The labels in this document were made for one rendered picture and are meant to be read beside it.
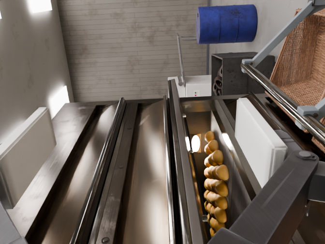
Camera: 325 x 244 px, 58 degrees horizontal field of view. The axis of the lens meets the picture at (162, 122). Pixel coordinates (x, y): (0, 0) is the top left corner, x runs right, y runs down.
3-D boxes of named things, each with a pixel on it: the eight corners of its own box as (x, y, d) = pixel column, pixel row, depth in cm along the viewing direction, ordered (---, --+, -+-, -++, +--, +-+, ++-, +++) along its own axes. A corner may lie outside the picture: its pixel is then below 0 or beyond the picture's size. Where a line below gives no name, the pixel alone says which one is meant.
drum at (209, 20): (256, 45, 456) (199, 48, 457) (245, 38, 510) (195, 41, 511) (259, 5, 431) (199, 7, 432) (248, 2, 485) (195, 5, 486)
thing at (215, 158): (224, 264, 161) (214, 264, 161) (210, 205, 204) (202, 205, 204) (229, 170, 136) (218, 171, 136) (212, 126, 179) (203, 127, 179)
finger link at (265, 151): (273, 147, 14) (289, 146, 14) (236, 97, 20) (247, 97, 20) (266, 199, 15) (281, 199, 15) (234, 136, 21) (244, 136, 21)
